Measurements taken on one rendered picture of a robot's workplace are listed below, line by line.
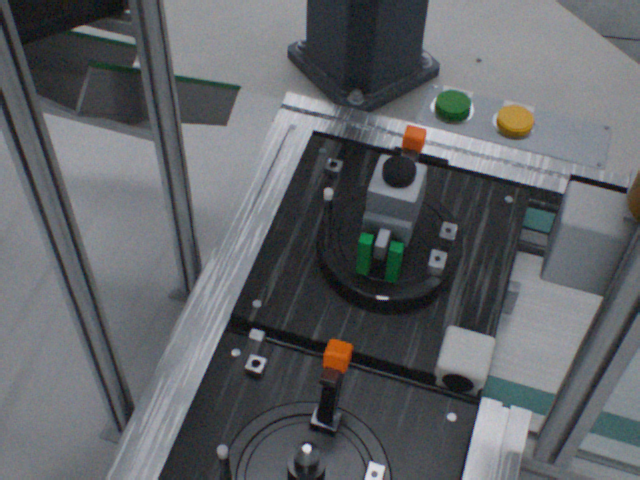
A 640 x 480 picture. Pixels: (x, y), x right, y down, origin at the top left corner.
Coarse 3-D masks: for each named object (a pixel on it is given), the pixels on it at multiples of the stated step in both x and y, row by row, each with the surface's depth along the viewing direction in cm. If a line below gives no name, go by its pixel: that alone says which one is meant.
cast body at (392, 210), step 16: (384, 160) 84; (400, 160) 82; (384, 176) 82; (400, 176) 81; (416, 176) 83; (368, 192) 82; (384, 192) 82; (400, 192) 82; (416, 192) 82; (368, 208) 84; (384, 208) 83; (400, 208) 82; (416, 208) 84; (368, 224) 84; (384, 224) 84; (400, 224) 83; (384, 240) 83; (400, 240) 85; (384, 256) 84
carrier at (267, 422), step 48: (240, 336) 86; (240, 384) 83; (288, 384) 83; (384, 384) 83; (192, 432) 80; (240, 432) 78; (288, 432) 78; (336, 432) 78; (384, 432) 81; (432, 432) 81
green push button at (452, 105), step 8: (440, 96) 104; (448, 96) 104; (456, 96) 104; (464, 96) 104; (440, 104) 103; (448, 104) 104; (456, 104) 104; (464, 104) 104; (440, 112) 103; (448, 112) 103; (456, 112) 103; (464, 112) 103; (456, 120) 103
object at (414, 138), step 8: (408, 128) 87; (416, 128) 87; (424, 128) 88; (408, 136) 87; (416, 136) 87; (424, 136) 87; (408, 144) 87; (416, 144) 87; (408, 152) 87; (416, 152) 87; (416, 160) 89
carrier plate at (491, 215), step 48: (336, 144) 100; (288, 192) 96; (336, 192) 96; (432, 192) 96; (480, 192) 97; (528, 192) 97; (288, 240) 92; (480, 240) 93; (288, 288) 89; (480, 288) 90; (288, 336) 87; (336, 336) 86; (384, 336) 86; (432, 336) 86; (432, 384) 85
